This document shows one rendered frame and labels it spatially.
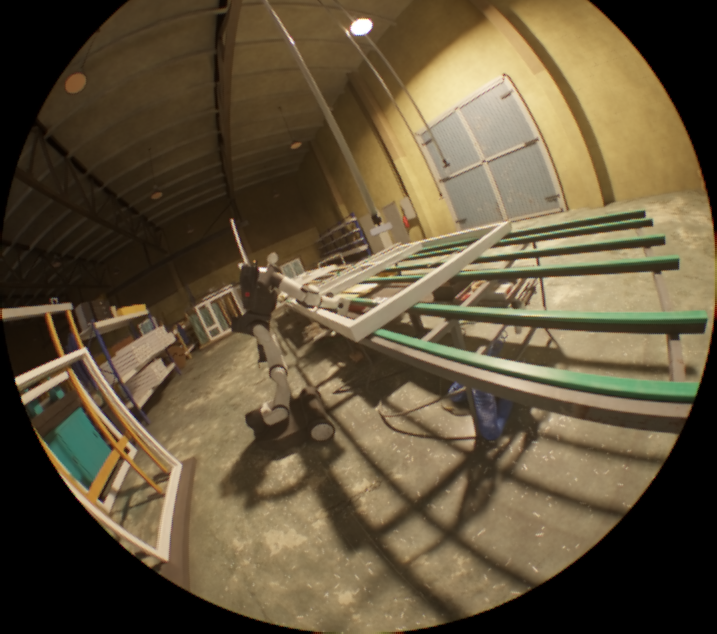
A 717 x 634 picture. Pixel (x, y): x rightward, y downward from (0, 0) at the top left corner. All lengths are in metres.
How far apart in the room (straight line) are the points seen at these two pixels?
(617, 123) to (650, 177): 1.43
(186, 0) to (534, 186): 10.18
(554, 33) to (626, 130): 2.85
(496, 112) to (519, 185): 2.17
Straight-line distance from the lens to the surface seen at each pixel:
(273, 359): 1.73
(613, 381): 0.52
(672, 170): 7.27
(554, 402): 0.51
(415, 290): 1.05
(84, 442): 3.99
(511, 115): 7.16
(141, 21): 7.79
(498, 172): 7.33
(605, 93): 7.06
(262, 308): 1.58
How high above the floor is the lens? 1.24
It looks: 9 degrees down
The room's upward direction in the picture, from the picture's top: 23 degrees counter-clockwise
